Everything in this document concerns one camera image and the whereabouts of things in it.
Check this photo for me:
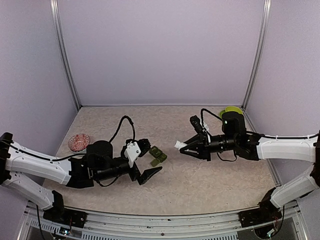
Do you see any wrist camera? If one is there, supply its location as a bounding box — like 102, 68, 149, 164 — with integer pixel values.
189, 115, 208, 134
125, 138, 151, 168

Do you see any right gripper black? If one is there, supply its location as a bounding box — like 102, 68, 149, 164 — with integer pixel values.
180, 132, 238, 162

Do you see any green weekly pill organizer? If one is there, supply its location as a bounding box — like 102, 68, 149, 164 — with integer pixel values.
149, 146, 168, 167

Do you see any red patterned white bowl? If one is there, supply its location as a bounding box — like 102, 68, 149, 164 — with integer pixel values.
67, 133, 91, 153

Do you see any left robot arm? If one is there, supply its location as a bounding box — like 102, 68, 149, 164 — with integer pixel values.
0, 132, 162, 223

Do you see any white pill bottle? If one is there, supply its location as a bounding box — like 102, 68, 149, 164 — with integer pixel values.
174, 140, 187, 150

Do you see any aluminium frame post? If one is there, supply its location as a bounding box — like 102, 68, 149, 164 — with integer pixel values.
241, 0, 272, 111
50, 0, 82, 111

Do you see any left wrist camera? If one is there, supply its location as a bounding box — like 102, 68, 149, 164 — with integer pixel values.
125, 138, 151, 168

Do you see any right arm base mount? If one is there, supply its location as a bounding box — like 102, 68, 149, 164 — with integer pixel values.
238, 208, 282, 228

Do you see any left aluminium frame post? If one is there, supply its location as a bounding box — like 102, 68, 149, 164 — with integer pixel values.
50, 0, 82, 111

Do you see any green saucer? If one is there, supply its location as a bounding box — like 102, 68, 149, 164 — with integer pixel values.
219, 110, 245, 118

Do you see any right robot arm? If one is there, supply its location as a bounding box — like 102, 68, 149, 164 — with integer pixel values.
174, 110, 320, 222

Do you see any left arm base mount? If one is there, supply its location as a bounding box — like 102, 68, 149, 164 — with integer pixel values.
43, 208, 87, 229

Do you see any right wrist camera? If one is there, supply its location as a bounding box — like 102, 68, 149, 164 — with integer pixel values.
189, 115, 208, 134

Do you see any green bowl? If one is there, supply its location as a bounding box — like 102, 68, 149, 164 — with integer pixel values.
225, 106, 243, 115

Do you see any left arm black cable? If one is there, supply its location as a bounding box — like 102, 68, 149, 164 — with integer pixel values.
109, 115, 136, 143

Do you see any front aluminium rail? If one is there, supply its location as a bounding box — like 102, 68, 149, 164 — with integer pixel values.
16, 202, 310, 240

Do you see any right aluminium frame post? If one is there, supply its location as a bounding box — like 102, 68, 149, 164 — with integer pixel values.
241, 0, 272, 111

